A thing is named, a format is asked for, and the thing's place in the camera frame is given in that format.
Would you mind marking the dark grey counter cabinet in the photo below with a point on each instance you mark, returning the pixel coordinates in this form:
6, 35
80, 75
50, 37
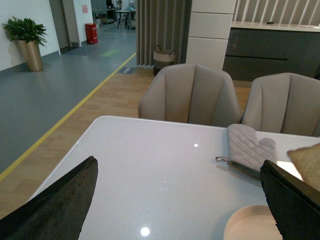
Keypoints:
260, 49

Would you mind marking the distant black table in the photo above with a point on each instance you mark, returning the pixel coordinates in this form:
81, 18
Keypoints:
129, 17

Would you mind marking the bread slice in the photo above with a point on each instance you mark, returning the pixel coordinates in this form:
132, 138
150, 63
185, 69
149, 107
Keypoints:
307, 162

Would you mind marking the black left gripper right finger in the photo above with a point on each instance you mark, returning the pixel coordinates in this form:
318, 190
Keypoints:
294, 204

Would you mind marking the left beige chair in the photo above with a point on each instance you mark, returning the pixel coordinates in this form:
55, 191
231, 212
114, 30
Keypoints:
191, 93

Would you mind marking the red cabinet box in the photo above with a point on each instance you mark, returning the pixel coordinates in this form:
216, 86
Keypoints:
91, 33

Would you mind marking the right beige chair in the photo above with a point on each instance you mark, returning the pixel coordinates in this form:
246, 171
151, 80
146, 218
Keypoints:
286, 103

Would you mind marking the beige round plate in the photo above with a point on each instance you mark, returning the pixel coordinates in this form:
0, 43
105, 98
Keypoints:
254, 222

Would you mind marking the woven laundry basket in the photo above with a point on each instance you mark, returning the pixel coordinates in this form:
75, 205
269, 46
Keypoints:
162, 58

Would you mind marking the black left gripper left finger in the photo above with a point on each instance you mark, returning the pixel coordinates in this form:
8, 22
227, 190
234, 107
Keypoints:
59, 211

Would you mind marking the grey quilted oven mitt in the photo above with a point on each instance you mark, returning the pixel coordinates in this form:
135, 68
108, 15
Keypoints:
245, 152

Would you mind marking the white pillar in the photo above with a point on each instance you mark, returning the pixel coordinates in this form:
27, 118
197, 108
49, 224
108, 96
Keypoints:
209, 31

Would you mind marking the grey curtain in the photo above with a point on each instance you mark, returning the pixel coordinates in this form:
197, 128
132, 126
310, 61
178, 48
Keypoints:
165, 23

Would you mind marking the beige chair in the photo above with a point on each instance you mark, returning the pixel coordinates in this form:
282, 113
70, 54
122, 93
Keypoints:
191, 93
286, 103

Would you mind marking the potted green plant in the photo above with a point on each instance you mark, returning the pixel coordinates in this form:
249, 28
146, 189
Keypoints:
28, 35

